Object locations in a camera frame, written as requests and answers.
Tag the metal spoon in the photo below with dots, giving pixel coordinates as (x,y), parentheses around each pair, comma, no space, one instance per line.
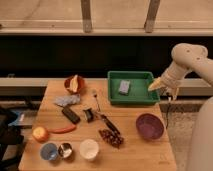
(96,99)

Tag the red chili pepper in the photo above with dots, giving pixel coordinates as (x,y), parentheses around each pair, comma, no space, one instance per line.
(66,129)

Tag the white paper cup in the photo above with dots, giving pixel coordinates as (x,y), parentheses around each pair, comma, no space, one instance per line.
(89,149)

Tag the purple bowl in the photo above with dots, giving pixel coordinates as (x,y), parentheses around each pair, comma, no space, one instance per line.
(149,126)

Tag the black rectangular bar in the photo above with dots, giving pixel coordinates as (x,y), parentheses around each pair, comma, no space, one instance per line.
(71,115)

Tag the red bowl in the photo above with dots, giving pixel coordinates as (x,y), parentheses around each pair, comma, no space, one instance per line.
(81,84)

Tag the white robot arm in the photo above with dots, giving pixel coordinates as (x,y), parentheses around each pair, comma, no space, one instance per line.
(187,58)

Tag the black bag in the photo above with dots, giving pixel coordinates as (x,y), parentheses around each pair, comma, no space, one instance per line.
(9,135)

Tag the dark red grape bunch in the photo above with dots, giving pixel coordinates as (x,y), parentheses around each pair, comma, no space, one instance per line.
(111,138)

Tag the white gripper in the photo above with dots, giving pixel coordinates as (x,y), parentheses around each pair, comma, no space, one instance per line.
(171,77)

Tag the yellow banana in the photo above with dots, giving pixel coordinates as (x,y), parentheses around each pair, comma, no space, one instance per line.
(74,84)

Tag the green plastic tray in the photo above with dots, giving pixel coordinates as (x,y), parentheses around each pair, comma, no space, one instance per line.
(138,93)

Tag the small metal cup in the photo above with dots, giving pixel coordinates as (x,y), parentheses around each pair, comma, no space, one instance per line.
(65,150)

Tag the blue cup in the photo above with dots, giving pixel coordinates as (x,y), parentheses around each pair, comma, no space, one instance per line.
(49,152)

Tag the dark handled knife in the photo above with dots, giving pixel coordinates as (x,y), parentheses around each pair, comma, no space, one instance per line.
(109,124)

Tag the red yellow apple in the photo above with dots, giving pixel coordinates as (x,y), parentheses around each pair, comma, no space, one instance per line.
(40,134)

